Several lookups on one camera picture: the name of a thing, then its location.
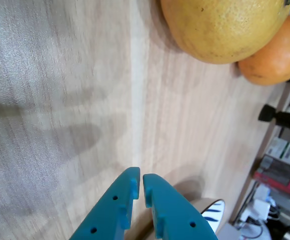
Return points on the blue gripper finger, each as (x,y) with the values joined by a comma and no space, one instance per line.
(177,215)
(110,212)

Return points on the small orange fruit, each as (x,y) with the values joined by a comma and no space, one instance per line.
(277,60)

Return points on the yellowish orange fruit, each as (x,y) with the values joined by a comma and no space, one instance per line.
(222,30)

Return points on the white plate with blue petals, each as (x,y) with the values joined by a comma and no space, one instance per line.
(216,212)

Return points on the red and grey box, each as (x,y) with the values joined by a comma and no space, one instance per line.
(282,175)

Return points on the white box with green stripe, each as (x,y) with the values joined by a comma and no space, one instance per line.
(285,150)

